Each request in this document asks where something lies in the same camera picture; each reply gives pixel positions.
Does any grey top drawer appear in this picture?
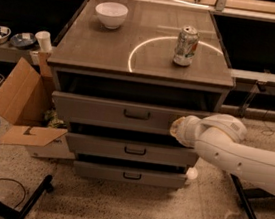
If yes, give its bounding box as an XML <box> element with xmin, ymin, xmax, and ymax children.
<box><xmin>52</xmin><ymin>91</ymin><xmax>209</xmax><ymax>135</ymax></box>

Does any grey drawer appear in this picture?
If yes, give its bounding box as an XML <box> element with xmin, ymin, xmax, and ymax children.
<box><xmin>52</xmin><ymin>91</ymin><xmax>209</xmax><ymax>135</ymax></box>
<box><xmin>66</xmin><ymin>133</ymin><xmax>198</xmax><ymax>167</ymax></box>

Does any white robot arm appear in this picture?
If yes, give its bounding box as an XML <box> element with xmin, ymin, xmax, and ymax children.
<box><xmin>170</xmin><ymin>114</ymin><xmax>275</xmax><ymax>196</ymax></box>

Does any grey middle drawer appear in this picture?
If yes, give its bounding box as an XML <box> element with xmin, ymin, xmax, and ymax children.
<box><xmin>66</xmin><ymin>133</ymin><xmax>198</xmax><ymax>167</ymax></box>

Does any grey drawer cabinet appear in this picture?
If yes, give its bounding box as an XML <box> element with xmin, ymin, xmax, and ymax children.
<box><xmin>48</xmin><ymin>0</ymin><xmax>234</xmax><ymax>188</ymax></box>

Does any small white ball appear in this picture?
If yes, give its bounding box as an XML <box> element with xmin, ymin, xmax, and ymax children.
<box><xmin>186</xmin><ymin>167</ymin><xmax>199</xmax><ymax>180</ymax></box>

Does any grey side shelf right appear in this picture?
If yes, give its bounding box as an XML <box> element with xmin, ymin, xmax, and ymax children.
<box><xmin>230</xmin><ymin>69</ymin><xmax>275</xmax><ymax>95</ymax></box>

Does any grey side shelf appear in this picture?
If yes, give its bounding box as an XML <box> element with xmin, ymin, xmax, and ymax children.
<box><xmin>230</xmin><ymin>69</ymin><xmax>275</xmax><ymax>95</ymax></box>
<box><xmin>0</xmin><ymin>42</ymin><xmax>42</xmax><ymax>65</ymax></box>

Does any crushed soda can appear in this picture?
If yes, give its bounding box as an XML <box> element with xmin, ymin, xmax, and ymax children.
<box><xmin>173</xmin><ymin>25</ymin><xmax>199</xmax><ymax>67</ymax></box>

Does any black stand leg right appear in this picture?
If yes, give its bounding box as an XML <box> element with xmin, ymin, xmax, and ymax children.
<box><xmin>231</xmin><ymin>175</ymin><xmax>275</xmax><ymax>219</ymax></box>

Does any white box on floor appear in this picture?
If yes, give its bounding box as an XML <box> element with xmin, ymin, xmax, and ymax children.
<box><xmin>25</xmin><ymin>136</ymin><xmax>75</xmax><ymax>160</ymax></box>

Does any white ceramic bowl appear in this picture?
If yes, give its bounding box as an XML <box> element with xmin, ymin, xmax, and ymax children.
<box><xmin>95</xmin><ymin>2</ymin><xmax>128</xmax><ymax>30</ymax></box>

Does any brown cardboard box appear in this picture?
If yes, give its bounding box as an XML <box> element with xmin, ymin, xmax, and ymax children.
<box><xmin>0</xmin><ymin>46</ymin><xmax>78</xmax><ymax>153</ymax></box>

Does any white paper cup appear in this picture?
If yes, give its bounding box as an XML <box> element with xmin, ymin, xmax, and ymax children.
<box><xmin>35</xmin><ymin>30</ymin><xmax>52</xmax><ymax>53</ymax></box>

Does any blue patterned bowl right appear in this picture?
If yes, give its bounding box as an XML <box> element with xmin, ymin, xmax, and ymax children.
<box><xmin>9</xmin><ymin>32</ymin><xmax>37</xmax><ymax>49</ymax></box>

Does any grey side shelf left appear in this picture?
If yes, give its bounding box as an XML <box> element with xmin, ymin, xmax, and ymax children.
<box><xmin>0</xmin><ymin>42</ymin><xmax>42</xmax><ymax>65</ymax></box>

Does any black top drawer handle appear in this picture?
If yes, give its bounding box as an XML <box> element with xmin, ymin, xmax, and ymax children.
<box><xmin>123</xmin><ymin>109</ymin><xmax>151</xmax><ymax>121</ymax></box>

